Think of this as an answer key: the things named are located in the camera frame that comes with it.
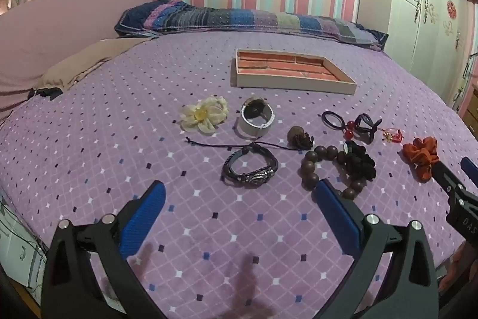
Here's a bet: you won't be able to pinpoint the pink pillow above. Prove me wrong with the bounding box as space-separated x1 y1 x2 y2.
0 0 154 118

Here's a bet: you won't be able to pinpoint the beige cloth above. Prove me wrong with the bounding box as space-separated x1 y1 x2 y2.
40 38 157 91

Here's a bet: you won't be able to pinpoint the orange scrunchie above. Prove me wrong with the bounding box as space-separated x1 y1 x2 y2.
401 137 440 182

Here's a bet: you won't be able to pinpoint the black twisted hair tie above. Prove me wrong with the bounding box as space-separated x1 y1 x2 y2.
353 113 382 145

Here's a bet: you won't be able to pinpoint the red gold small clip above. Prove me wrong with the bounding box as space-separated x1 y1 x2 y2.
382 128 405 145

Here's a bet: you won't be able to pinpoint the brown wooden bead bracelet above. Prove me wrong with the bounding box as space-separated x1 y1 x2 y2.
301 144 368 201

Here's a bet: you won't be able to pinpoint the cream flower hair clip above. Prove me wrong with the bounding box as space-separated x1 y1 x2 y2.
180 97 229 135

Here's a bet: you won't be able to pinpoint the white strap wristwatch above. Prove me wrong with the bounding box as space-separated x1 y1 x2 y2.
235 97 275 139

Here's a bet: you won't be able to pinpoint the dark cloth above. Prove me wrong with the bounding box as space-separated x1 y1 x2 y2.
28 87 63 100

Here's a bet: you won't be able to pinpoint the person's right hand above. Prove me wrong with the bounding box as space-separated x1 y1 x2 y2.
448 242 478 286

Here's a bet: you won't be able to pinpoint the black scrunchie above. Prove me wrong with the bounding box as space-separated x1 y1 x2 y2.
341 140 377 181

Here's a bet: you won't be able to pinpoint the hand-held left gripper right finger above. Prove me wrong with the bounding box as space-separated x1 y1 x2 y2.
315 179 439 319

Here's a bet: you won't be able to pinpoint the white cabinet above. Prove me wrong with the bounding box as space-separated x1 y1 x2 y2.
0 192 49 305

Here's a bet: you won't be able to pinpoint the brick print jewelry tray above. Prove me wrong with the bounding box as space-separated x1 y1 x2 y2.
231 48 357 95

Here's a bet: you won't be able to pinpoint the patchwork striped pillow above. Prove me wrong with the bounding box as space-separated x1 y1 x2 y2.
114 0 389 52

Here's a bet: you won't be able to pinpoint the white wardrobe floral decals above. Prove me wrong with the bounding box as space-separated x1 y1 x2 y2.
384 0 478 110

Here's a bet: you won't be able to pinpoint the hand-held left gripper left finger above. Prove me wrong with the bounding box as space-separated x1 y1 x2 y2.
40 180 167 319

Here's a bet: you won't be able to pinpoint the black hair tie red beads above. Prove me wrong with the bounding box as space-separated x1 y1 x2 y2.
322 110 357 140

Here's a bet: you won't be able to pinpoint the purple diamond print bedsheet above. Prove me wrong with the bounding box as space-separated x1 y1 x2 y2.
0 28 478 319

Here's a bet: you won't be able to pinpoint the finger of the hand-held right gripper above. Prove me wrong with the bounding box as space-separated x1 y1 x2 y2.
431 160 467 193
461 157 478 189

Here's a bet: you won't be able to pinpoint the brown walnut pendant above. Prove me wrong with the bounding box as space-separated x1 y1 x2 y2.
287 125 315 151

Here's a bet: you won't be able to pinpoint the black leather cord bracelet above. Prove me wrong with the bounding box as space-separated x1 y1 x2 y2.
186 137 289 188

